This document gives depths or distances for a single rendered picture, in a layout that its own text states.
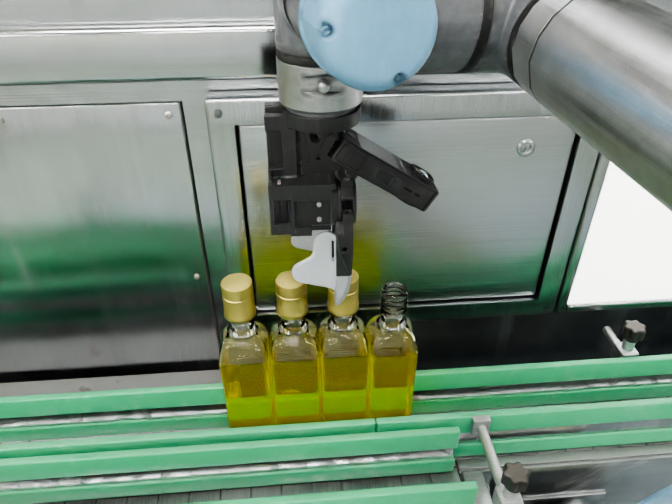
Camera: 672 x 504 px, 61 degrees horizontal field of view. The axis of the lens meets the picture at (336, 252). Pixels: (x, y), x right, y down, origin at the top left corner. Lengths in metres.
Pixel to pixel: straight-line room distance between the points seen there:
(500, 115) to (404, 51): 0.35
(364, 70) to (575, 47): 0.12
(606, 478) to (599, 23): 0.68
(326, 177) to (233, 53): 0.19
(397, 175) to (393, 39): 0.21
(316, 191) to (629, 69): 0.29
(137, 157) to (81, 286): 0.22
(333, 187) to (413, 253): 0.28
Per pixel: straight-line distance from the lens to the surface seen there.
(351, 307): 0.62
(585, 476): 0.89
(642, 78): 0.31
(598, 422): 0.83
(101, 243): 0.81
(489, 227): 0.77
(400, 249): 0.76
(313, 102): 0.48
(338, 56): 0.35
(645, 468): 0.92
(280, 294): 0.61
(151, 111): 0.71
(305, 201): 0.53
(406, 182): 0.54
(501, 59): 0.41
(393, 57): 0.36
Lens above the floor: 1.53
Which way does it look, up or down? 35 degrees down
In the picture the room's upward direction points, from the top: straight up
